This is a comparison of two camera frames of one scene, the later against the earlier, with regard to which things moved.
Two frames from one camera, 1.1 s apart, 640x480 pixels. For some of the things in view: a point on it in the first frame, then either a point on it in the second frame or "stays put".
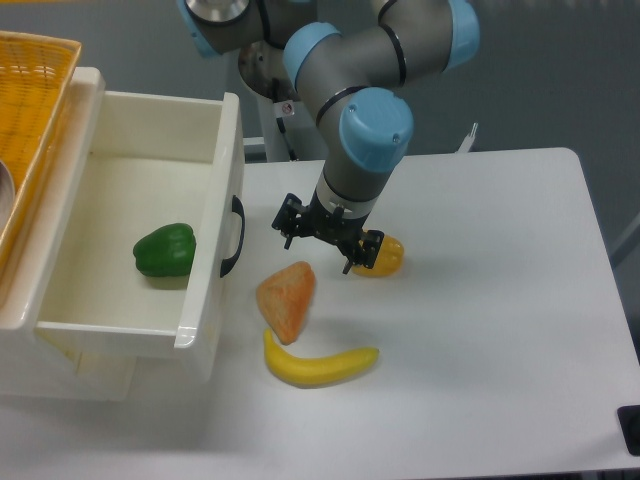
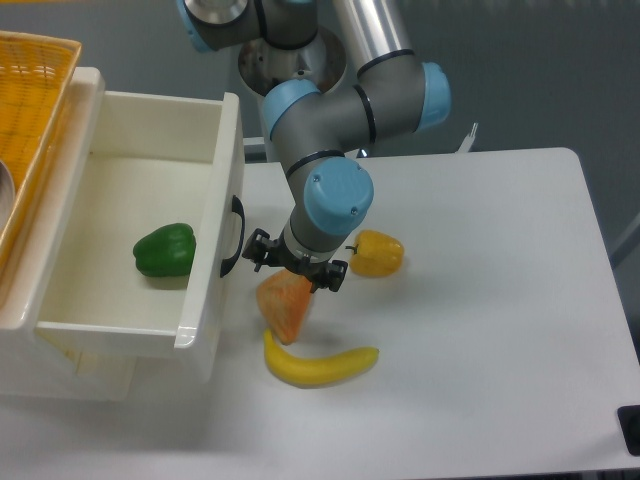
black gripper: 335,227 to 260,248
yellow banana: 317,372 stays put
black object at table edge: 629,417 stays put
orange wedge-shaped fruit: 284,297 stays put
